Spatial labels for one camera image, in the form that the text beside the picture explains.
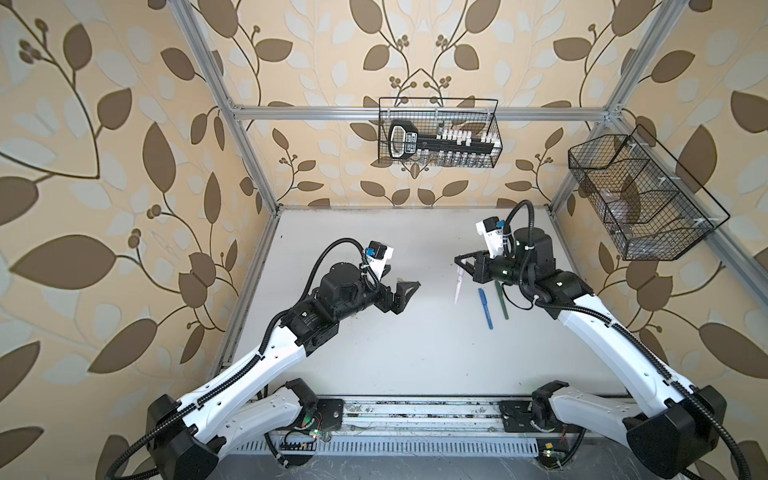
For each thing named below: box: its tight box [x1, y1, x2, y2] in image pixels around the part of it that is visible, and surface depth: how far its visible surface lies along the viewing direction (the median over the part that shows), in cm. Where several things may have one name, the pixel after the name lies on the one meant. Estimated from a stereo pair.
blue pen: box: [478, 288, 493, 330], surface depth 95 cm
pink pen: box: [454, 266, 465, 304], surface depth 75 cm
